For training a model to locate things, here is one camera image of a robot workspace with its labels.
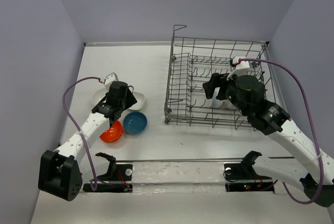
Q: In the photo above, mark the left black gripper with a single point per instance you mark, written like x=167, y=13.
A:
x=131, y=100

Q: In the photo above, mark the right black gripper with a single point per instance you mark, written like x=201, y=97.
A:
x=217, y=80

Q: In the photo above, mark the white round bowl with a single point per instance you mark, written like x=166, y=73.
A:
x=97, y=96
x=215, y=104
x=231, y=106

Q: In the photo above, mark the blue bowl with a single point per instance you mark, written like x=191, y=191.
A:
x=135, y=123

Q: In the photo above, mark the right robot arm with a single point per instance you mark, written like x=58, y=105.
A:
x=313, y=175

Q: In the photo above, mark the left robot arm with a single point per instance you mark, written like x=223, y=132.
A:
x=63, y=171

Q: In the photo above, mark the white square bowl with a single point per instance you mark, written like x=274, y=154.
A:
x=140, y=101

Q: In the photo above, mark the orange bowl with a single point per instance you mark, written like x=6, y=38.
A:
x=113, y=133

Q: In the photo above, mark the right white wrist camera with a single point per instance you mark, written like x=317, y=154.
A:
x=239, y=68

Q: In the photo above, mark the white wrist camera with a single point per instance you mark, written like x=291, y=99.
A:
x=239, y=68
x=107, y=81

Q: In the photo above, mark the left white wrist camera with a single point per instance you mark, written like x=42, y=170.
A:
x=107, y=81

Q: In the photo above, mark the grey wire dish rack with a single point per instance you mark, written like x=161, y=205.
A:
x=197, y=77

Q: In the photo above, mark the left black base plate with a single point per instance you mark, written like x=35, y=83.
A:
x=113, y=176

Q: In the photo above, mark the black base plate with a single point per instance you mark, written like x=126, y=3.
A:
x=241, y=177
x=113, y=176

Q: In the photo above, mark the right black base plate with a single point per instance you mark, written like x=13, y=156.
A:
x=241, y=177

